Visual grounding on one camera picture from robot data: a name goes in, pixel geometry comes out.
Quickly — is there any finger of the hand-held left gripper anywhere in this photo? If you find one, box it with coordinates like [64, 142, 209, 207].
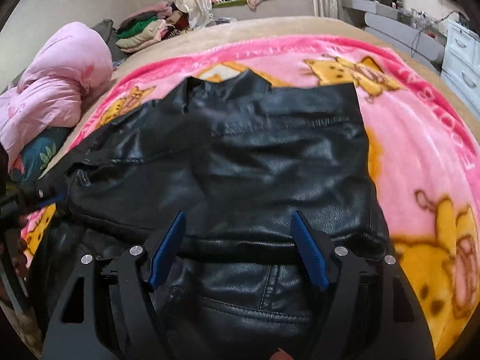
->
[23, 177, 69, 211]

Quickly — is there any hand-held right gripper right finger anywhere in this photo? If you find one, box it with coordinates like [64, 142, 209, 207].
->
[290, 210, 437, 360]

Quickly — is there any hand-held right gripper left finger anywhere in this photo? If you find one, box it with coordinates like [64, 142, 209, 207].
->
[41, 210, 187, 360]

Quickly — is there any black leather jacket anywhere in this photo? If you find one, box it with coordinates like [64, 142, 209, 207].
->
[35, 69, 394, 360]

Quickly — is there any pile of folded clothes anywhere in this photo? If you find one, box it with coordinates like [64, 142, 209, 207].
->
[115, 1, 194, 54]

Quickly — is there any dark floral pillow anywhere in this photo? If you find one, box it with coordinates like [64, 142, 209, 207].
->
[7, 125, 74, 192]

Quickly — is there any pink pillow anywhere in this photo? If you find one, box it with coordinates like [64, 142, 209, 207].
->
[0, 22, 114, 166]

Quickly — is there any pink printed blanket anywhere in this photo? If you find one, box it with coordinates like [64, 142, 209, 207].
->
[20, 34, 480, 359]

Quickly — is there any beige bed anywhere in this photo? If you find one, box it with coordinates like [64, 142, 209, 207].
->
[37, 16, 480, 181]

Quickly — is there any grey vanity desk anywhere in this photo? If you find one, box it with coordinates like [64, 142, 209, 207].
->
[341, 0, 449, 74]

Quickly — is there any white drawer cabinet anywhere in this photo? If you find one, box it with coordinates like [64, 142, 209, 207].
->
[440, 19, 480, 107]

